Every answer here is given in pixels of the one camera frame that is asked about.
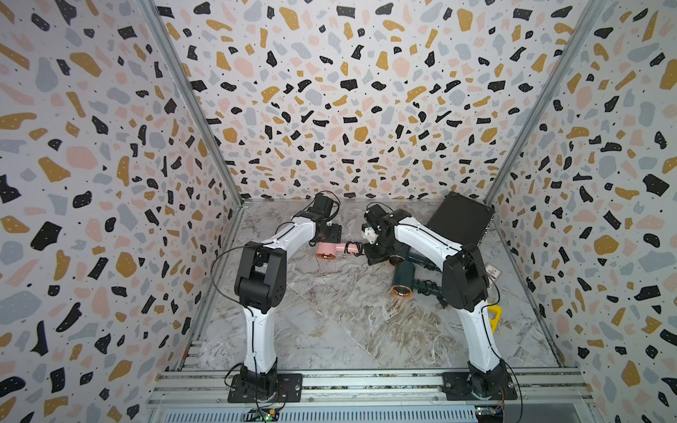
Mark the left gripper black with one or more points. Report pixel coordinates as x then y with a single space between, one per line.
336 237

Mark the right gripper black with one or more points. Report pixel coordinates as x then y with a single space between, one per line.
372 258

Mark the pink hair dryer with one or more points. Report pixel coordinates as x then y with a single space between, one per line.
331 251

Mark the green hair dryer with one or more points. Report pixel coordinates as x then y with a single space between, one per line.
405 284
405 254

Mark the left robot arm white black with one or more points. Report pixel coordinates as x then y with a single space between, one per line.
261 284

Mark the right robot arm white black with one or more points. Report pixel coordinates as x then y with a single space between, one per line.
465 284

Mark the black case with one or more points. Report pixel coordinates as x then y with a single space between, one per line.
461 219

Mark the small card box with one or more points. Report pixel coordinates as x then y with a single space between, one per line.
493 271

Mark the yellow triangular plastic piece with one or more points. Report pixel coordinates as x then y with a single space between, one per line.
494 314

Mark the green circuit board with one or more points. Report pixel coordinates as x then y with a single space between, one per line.
266 415

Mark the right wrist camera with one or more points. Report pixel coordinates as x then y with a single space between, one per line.
369 233

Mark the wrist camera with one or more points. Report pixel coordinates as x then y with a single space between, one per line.
369 233
325 206

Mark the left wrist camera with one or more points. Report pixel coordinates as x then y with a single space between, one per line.
325 206

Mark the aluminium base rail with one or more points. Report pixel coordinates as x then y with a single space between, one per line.
372 395

